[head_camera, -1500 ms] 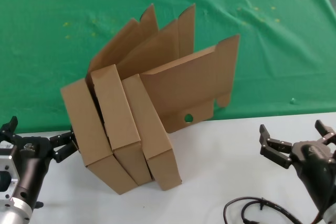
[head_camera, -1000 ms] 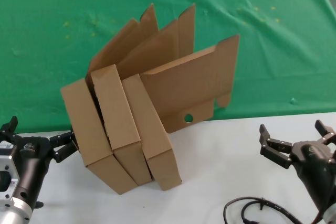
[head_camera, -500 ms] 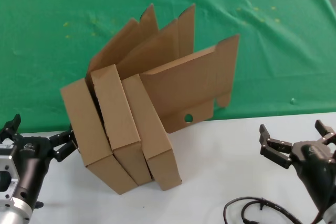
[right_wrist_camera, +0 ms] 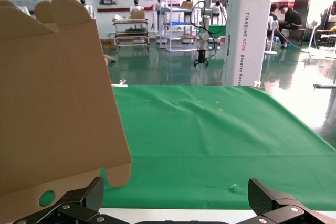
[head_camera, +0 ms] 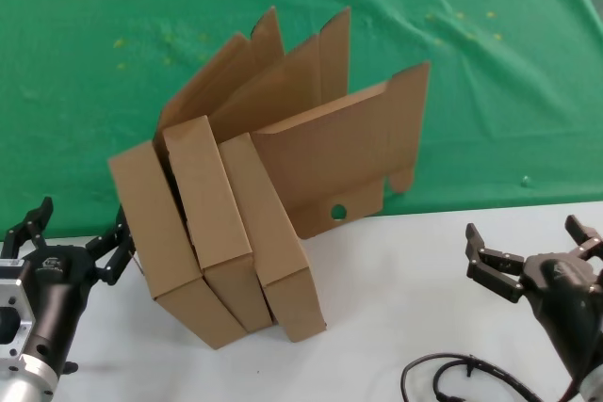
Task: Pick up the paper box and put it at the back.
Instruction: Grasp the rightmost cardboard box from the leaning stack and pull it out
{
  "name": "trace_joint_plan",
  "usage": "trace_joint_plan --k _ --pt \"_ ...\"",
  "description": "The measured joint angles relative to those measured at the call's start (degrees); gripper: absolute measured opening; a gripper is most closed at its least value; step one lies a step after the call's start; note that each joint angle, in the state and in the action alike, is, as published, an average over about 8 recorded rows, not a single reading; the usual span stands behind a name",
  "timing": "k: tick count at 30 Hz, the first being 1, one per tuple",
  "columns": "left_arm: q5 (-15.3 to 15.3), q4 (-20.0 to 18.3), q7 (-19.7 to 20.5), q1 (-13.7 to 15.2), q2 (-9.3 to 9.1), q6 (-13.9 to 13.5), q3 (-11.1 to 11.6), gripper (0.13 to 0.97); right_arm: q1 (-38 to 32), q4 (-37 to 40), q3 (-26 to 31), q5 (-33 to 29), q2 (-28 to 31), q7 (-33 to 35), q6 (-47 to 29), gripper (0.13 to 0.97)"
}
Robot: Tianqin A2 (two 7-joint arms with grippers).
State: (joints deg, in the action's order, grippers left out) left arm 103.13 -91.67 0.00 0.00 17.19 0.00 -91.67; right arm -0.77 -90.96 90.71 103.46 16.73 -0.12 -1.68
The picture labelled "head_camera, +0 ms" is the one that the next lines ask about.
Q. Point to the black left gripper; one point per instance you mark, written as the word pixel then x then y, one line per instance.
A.
pixel 56 289

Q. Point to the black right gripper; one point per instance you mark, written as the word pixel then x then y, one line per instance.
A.
pixel 570 298

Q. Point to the cardboard box with corners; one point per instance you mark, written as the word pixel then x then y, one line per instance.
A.
pixel 330 162

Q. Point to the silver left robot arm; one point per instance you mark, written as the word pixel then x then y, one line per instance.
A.
pixel 23 383

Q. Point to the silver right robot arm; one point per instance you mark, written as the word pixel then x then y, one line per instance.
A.
pixel 591 388

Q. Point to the cardboard box with notched lid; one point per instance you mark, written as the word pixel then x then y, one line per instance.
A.
pixel 155 232

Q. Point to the cardboard box with round hole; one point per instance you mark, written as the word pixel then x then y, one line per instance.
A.
pixel 207 195

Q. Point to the green table cloth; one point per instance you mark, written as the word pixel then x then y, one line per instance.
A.
pixel 70 138

